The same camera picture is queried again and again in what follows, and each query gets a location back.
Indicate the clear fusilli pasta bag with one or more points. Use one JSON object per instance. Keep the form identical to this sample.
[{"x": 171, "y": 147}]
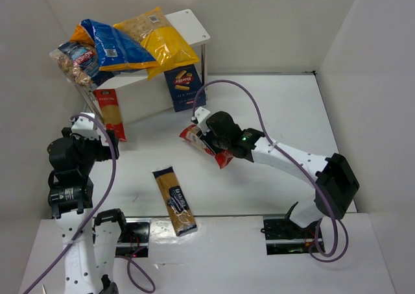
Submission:
[{"x": 78, "y": 61}]

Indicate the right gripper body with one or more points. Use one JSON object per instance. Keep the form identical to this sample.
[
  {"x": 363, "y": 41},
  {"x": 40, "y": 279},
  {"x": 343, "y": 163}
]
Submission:
[{"x": 207, "y": 137}]

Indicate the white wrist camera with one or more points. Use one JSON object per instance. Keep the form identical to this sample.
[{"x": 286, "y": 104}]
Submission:
[
  {"x": 200, "y": 117},
  {"x": 85, "y": 127}
]

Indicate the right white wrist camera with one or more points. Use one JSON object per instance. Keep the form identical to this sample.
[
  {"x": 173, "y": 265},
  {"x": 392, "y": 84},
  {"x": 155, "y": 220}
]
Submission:
[{"x": 200, "y": 117}]

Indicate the yellow pasta bag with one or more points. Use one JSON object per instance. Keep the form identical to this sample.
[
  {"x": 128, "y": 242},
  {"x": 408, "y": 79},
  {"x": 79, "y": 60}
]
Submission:
[{"x": 158, "y": 36}]

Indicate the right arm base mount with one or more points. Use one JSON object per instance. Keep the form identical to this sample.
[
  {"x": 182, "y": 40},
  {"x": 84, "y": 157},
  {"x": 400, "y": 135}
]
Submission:
[{"x": 282, "y": 236}]

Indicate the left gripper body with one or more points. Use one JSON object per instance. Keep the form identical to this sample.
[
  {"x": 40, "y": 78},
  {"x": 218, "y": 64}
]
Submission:
[{"x": 108, "y": 149}]

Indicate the dark blue Barilla pasta box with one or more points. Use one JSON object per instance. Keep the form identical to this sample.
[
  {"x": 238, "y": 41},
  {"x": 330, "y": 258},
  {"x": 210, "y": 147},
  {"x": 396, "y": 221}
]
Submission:
[{"x": 183, "y": 84}]

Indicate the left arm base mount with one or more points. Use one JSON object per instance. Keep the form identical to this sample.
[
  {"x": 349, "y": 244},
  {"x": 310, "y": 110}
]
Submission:
[{"x": 135, "y": 238}]

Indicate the white two-tier shelf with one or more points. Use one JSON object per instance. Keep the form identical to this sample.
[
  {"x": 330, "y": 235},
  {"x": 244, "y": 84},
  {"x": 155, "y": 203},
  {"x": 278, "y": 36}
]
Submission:
[{"x": 139, "y": 97}]

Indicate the black La Sicilia spaghetti pack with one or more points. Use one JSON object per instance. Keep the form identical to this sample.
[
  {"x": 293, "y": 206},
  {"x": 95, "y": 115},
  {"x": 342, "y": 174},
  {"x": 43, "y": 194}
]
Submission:
[{"x": 180, "y": 214}]

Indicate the red spaghetti pack on shelf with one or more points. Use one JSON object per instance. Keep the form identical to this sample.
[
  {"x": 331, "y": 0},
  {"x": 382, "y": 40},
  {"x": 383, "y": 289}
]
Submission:
[{"x": 110, "y": 111}]

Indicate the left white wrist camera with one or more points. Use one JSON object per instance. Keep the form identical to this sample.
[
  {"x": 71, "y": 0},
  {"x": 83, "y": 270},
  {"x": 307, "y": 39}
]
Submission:
[{"x": 85, "y": 127}]

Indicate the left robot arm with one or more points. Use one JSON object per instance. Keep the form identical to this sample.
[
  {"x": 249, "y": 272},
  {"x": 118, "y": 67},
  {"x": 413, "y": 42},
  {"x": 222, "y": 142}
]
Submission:
[{"x": 89, "y": 238}]

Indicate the blue and orange pasta bag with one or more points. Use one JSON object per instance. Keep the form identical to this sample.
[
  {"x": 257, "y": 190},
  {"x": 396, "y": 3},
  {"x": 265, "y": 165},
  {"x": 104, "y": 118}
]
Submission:
[{"x": 116, "y": 51}]

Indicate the red spaghetti pack with barcode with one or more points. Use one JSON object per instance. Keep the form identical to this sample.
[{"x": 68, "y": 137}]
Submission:
[{"x": 189, "y": 134}]

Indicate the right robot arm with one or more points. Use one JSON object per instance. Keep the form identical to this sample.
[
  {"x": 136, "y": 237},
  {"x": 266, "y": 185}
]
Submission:
[{"x": 331, "y": 177}]

